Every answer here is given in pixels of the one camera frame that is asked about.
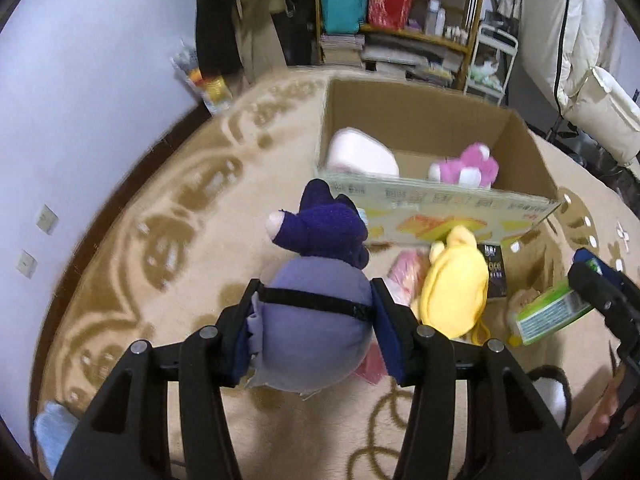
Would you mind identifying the pink cloth in plastic bag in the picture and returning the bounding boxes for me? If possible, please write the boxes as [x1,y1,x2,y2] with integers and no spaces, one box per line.
[355,248,430,385]

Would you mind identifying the white wall socket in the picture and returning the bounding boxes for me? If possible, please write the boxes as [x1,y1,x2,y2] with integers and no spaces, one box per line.
[15,250,38,278]
[36,204,58,235]

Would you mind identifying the person's right hand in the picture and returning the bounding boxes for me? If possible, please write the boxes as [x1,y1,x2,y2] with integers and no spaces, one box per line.
[567,364,626,452]

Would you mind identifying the black Face tissue pack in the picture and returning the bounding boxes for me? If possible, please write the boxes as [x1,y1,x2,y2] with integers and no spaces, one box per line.
[478,244,508,300]

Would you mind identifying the open cardboard box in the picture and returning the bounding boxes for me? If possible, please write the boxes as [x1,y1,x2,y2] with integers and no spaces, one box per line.
[316,73,559,245]

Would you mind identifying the white utility cart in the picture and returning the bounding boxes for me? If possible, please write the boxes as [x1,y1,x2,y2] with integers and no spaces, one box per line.
[463,23,518,106]

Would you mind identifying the green tissue pack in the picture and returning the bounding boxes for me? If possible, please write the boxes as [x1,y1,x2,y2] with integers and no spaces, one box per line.
[506,278,592,348]

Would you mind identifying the beige patterned rug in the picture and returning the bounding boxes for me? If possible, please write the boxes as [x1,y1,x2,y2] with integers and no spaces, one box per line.
[37,70,639,479]

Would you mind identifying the wooden bookshelf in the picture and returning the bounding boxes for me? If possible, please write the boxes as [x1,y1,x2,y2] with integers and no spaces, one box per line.
[316,0,483,90]

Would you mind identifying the pink plush toy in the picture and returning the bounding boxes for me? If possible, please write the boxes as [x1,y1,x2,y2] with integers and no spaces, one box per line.
[427,143,499,188]

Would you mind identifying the snack bags by wall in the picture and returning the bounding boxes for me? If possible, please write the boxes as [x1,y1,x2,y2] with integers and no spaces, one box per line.
[171,44,232,116]

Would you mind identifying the purple plush doll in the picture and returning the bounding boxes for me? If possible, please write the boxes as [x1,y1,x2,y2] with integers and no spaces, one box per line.
[246,179,374,394]

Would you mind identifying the pink spiral fishcake pillow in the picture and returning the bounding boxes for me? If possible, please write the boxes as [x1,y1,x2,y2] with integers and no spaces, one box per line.
[326,127,399,178]

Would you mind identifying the yellow plush toy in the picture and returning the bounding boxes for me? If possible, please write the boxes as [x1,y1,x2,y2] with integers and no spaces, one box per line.
[413,226,491,346]

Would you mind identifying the cream padded chair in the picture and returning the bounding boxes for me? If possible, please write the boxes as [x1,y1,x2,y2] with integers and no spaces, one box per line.
[520,0,639,166]

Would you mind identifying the black white plush slipper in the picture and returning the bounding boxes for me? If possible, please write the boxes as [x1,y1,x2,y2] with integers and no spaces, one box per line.
[527,365,572,431]

